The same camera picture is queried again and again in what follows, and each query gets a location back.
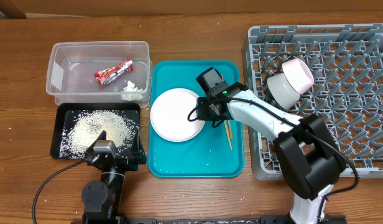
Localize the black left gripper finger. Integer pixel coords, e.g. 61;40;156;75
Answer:
131;131;146;159
84;129;108;156

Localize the white rice pile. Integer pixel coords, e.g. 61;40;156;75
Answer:
58;110;139;159

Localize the wooden chopstick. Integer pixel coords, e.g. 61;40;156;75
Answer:
223;120;233;150
221;75;233;141

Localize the pink plate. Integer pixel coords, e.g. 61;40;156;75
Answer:
150;88;205;142

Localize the white tissue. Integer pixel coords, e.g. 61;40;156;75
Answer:
121;80;143;101

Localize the red snack wrapper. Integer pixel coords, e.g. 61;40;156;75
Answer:
94;57;134;85

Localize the grey small bowl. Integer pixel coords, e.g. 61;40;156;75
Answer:
267;73;300;110

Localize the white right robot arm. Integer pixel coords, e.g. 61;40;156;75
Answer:
193;82;346;223

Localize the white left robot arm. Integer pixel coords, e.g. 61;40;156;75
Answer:
81;131;147;224

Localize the grey dishwasher rack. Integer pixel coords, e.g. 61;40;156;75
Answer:
242;24;383;178

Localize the black plastic tray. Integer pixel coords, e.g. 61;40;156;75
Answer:
50;103;141;160

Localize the teal plastic tray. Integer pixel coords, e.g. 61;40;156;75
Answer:
148;60;244;178

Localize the clear plastic bin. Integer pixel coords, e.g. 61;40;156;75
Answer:
46;41;152;108

